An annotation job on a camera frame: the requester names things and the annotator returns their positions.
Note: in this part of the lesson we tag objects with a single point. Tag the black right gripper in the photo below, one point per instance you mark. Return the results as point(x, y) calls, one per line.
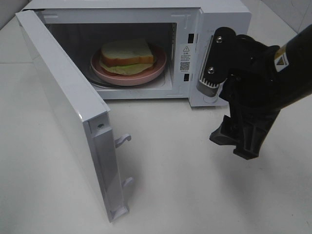
point(249, 90)

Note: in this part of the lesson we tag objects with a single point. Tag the round door release button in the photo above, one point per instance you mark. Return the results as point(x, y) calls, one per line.
point(208, 99)

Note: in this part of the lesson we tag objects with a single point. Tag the pink plate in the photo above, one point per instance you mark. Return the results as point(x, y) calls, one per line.
point(160, 60)

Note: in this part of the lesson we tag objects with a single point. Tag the toast sandwich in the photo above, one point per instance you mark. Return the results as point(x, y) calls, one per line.
point(126, 52)

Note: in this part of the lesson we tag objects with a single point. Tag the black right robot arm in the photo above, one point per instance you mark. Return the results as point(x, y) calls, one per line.
point(293, 70)

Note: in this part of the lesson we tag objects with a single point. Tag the glass microwave turntable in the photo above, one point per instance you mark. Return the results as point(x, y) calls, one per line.
point(153, 78)

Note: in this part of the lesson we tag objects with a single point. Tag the warning label sticker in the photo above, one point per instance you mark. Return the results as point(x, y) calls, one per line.
point(186, 54)

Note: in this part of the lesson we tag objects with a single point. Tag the white microwave oven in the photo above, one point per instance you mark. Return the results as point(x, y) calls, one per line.
point(81, 27)

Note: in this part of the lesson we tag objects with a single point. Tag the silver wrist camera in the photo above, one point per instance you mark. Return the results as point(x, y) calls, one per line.
point(217, 61)

